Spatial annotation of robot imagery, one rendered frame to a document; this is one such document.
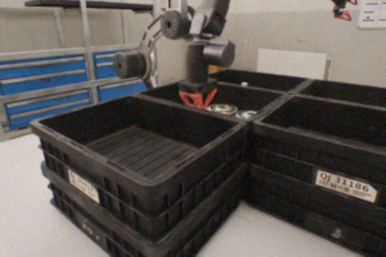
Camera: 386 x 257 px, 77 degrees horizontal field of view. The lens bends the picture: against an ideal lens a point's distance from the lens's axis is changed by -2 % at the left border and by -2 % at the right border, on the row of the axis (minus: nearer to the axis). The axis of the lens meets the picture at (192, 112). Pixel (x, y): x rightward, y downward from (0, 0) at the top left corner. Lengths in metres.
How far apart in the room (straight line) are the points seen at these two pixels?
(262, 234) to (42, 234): 0.49
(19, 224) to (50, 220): 0.07
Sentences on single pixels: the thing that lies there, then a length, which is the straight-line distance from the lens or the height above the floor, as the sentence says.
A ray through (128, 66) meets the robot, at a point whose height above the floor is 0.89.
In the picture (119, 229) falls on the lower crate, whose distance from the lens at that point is 0.47.
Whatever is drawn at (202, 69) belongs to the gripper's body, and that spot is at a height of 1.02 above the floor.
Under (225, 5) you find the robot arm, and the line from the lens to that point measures 0.71.
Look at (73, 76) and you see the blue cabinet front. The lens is 2.58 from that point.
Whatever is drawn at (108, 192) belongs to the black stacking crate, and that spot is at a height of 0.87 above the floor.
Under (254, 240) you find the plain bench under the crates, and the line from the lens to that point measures 0.61.
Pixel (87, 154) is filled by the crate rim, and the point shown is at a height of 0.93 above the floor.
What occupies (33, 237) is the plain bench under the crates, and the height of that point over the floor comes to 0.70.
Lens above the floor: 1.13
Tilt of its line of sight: 20 degrees down
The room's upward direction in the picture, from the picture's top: straight up
